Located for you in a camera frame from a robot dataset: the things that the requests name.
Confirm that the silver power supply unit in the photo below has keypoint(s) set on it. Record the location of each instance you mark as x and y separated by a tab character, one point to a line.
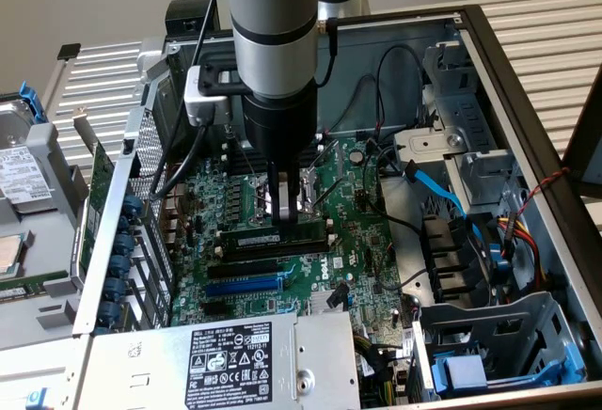
141	372

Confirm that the blue card retention clip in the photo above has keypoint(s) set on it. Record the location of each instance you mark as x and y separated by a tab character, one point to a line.
124	244
115	288
120	266
101	330
109	312
133	205
123	225

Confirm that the dark brown panel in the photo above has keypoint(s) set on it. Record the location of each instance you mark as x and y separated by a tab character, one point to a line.
583	137

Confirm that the open metal PC case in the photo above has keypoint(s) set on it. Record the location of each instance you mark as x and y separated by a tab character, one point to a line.
376	34

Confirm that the blue drive caddy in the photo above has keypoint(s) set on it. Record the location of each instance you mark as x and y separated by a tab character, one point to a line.
465	370

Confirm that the grey metal drive cage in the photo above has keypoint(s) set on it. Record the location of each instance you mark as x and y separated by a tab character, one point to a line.
494	330

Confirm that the green RAM stick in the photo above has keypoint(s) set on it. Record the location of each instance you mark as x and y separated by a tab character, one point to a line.
19	290
254	240

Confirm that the long black expansion slot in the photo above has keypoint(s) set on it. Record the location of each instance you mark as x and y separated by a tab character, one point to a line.
242	269

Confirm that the green graphics card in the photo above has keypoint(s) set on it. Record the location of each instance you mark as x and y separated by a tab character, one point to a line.
101	170

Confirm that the silver hard disk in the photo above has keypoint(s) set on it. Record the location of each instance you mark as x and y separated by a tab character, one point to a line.
19	170

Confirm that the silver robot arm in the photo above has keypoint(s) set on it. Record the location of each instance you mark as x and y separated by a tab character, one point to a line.
273	5

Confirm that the silver CPU chip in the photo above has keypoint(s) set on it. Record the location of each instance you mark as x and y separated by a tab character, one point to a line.
7	252

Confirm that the black plastic shroud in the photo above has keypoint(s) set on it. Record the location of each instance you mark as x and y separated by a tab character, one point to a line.
447	245

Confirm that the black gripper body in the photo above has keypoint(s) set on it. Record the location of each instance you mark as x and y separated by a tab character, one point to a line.
280	123

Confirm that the silver disk bay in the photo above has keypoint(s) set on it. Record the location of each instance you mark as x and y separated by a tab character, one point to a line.
423	144

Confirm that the round coin battery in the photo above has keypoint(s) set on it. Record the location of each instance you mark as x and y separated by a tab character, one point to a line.
358	155

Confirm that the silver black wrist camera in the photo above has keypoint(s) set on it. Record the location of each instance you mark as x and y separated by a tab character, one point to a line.
207	99

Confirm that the metal rear port block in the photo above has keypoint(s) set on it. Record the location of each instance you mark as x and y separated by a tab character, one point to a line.
171	215

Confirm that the small black end cap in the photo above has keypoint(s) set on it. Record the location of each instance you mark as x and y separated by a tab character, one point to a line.
69	51

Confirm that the blue expansion slot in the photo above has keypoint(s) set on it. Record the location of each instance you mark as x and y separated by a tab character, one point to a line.
242	286

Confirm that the blue case latch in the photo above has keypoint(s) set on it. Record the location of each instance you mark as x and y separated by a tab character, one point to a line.
37	398

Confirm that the short black expansion slot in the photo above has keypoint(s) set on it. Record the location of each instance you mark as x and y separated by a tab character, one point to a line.
215	307

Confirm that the CPU socket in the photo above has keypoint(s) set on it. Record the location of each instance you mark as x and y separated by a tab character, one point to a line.
310	189

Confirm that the metal socket cover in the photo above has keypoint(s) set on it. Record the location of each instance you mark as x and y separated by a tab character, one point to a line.
331	151

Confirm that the thin metal locking lever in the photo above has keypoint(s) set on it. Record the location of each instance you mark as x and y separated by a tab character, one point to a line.
233	139

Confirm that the blue hard disk bracket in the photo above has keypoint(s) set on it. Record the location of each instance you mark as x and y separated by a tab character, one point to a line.
33	99

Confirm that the grey parts rack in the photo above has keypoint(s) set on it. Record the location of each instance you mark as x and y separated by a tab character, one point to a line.
47	250

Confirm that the silver chipset heatsink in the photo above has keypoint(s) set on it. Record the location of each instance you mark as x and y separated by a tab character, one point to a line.
317	302

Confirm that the black box device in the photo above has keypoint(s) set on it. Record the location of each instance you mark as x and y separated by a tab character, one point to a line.
185	15

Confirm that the green motherboard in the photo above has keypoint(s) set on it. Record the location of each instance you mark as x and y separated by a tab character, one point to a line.
301	283

